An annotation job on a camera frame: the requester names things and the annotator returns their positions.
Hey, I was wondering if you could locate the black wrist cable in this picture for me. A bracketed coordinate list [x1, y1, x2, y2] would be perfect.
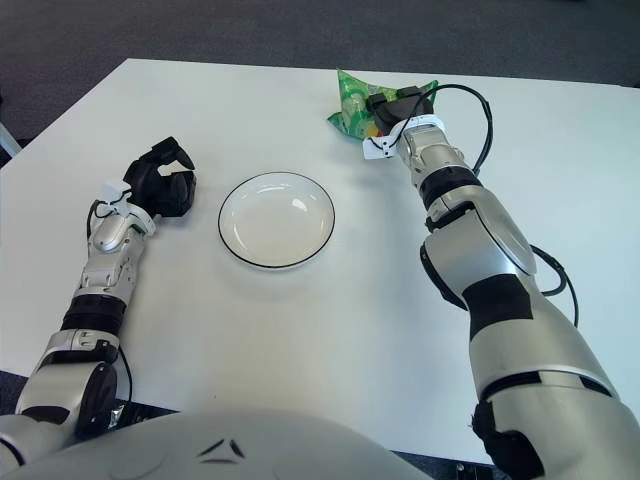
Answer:
[414, 83, 494, 174]
[85, 197, 131, 241]

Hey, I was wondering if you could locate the grey robot torso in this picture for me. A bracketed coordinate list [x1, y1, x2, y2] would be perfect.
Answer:
[29, 407, 436, 480]

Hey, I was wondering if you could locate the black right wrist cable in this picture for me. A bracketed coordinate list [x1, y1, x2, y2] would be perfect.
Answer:
[414, 83, 494, 174]

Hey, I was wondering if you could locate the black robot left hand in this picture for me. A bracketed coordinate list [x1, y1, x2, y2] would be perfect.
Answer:
[122, 135, 197, 220]

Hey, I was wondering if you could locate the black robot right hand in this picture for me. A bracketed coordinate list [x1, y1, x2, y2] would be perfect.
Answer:
[366, 85, 436, 136]

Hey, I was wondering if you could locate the white plate with black rim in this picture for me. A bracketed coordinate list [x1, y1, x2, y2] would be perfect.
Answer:
[217, 171, 337, 273]

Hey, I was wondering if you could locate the black right upper arm cable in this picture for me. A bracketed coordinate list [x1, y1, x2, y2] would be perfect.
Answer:
[529, 243, 580, 329]

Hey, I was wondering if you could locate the green potato chips bag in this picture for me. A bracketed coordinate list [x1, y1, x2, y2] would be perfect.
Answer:
[327, 68, 441, 141]

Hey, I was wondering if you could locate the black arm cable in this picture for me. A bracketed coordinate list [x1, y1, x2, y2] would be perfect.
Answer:
[114, 344, 134, 401]
[529, 243, 580, 329]

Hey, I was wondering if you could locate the black left upper arm cable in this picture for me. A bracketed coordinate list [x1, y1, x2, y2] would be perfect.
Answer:
[114, 344, 134, 401]

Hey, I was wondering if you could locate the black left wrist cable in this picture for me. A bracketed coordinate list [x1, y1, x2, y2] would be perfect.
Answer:
[85, 197, 131, 241]

